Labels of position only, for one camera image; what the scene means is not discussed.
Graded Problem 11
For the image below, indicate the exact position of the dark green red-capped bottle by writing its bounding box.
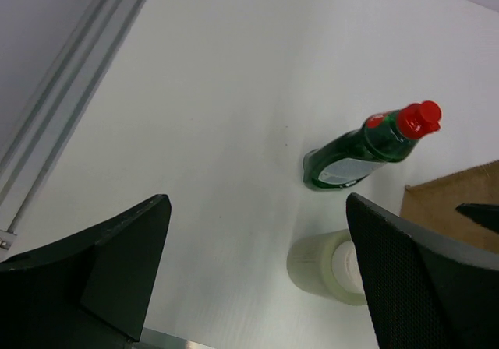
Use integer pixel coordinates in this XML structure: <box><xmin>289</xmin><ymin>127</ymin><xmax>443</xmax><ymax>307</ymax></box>
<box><xmin>303</xmin><ymin>100</ymin><xmax>442</xmax><ymax>191</ymax></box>

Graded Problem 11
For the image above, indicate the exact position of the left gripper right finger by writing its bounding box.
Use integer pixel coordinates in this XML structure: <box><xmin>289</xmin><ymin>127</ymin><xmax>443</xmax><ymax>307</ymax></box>
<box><xmin>345</xmin><ymin>193</ymin><xmax>498</xmax><ymax>348</ymax></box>

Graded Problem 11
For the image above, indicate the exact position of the left aluminium frame post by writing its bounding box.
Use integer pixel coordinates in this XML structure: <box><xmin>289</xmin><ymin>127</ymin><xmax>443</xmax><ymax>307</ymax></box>
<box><xmin>1</xmin><ymin>0</ymin><xmax>146</xmax><ymax>254</ymax></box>

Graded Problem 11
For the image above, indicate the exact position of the burlap watermelon canvas bag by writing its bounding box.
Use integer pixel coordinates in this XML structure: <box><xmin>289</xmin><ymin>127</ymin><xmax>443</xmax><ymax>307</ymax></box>
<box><xmin>400</xmin><ymin>161</ymin><xmax>498</xmax><ymax>253</ymax></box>

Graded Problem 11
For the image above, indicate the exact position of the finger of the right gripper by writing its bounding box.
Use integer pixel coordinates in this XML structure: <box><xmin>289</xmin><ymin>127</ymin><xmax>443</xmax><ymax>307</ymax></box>
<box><xmin>455</xmin><ymin>203</ymin><xmax>499</xmax><ymax>233</ymax></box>

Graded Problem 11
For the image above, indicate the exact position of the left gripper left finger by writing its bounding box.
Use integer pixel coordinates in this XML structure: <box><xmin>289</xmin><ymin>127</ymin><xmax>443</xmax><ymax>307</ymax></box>
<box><xmin>1</xmin><ymin>194</ymin><xmax>172</xmax><ymax>348</ymax></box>

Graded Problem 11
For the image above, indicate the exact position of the pale green white-capped bottle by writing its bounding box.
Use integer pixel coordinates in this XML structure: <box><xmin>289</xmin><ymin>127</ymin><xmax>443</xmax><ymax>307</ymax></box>
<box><xmin>286</xmin><ymin>229</ymin><xmax>366</xmax><ymax>306</ymax></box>

